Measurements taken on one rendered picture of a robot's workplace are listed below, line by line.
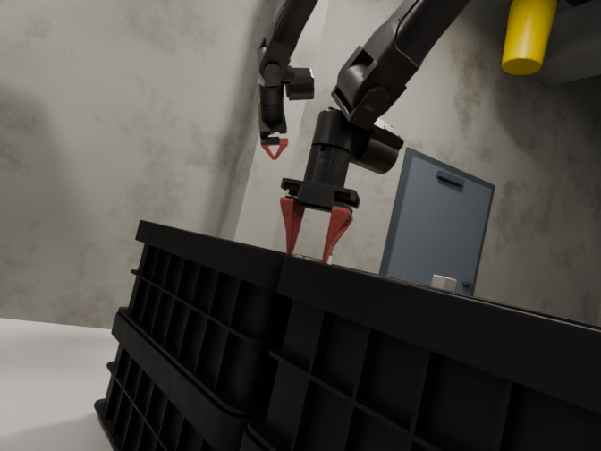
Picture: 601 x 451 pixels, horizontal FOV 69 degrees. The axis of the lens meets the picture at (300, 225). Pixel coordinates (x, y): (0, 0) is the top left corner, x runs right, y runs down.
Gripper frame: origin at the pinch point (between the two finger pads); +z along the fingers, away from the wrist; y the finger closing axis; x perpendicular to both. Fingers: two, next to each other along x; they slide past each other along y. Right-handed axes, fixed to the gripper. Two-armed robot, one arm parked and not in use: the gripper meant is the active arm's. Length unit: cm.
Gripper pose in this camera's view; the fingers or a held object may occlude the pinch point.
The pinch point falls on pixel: (308, 253)
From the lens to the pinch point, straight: 59.3
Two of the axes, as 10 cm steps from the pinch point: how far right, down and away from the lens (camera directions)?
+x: -2.3, -1.6, -9.6
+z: -2.2, 9.7, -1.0
